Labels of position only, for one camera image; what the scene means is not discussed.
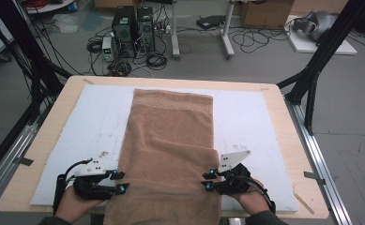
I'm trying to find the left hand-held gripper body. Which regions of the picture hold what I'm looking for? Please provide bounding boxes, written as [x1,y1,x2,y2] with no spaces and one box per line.
[72,157,116,202]

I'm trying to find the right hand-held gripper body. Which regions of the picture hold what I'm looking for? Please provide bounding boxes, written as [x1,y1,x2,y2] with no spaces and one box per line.
[216,149,253,196]

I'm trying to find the brown towel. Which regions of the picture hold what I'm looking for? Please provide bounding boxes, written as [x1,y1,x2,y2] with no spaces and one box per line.
[103,88,222,225]

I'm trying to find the person's right hand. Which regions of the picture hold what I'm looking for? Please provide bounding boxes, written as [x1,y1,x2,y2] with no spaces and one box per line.
[232,177,272,217]

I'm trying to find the person's left hand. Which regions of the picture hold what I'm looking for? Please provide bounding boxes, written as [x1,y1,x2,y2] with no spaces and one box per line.
[53,186,105,225]

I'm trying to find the white foam mat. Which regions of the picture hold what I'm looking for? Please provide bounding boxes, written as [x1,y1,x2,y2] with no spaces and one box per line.
[29,83,299,214]

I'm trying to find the thin wooden stick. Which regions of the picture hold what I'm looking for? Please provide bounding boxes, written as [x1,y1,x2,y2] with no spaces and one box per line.
[292,191,315,216]

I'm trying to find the white power supply unit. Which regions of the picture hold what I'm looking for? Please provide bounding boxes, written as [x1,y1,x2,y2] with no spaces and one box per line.
[101,36,115,62]

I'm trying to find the large black computer tower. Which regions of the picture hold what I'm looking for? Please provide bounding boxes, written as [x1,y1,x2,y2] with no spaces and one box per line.
[112,5,137,59]

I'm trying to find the slim black computer tower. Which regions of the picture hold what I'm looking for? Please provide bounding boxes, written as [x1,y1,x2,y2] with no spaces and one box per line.
[136,6,157,53]

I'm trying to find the white floor board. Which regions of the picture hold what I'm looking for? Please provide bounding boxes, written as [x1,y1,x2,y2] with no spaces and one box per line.
[284,14,358,56]

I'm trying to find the black flat device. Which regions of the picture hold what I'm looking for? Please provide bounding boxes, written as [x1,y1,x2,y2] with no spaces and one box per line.
[196,14,227,31]

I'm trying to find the clear plastic bag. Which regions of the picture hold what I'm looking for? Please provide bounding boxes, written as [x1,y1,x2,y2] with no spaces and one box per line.
[52,13,80,35]

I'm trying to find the large cardboard box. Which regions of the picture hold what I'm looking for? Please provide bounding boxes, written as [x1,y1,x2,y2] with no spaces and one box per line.
[239,0,296,30]

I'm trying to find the grey rounded machine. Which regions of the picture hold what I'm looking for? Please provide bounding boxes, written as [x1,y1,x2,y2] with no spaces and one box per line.
[292,9,340,42]

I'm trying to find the round white table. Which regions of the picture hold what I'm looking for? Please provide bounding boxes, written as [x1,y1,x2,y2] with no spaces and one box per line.
[24,0,77,15]

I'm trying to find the grey metal bracket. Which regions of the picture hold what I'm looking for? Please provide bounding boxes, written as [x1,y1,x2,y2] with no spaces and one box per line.
[303,171,327,186]
[14,157,35,167]

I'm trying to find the aluminium rail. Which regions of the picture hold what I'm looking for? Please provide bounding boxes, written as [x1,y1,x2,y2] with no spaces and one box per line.
[284,96,355,225]
[0,123,41,214]

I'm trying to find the small coiled black cable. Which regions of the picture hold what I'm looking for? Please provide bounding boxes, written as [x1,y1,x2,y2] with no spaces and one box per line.
[85,38,104,54]

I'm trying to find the white desk frame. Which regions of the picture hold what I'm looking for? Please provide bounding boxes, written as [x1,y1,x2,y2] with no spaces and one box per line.
[170,0,236,61]

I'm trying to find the loose black floor cables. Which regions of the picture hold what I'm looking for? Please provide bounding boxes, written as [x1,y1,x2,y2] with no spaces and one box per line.
[231,25,292,54]

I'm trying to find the black frame stand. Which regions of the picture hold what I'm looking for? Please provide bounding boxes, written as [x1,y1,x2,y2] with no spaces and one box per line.
[0,0,73,126]
[276,0,365,136]

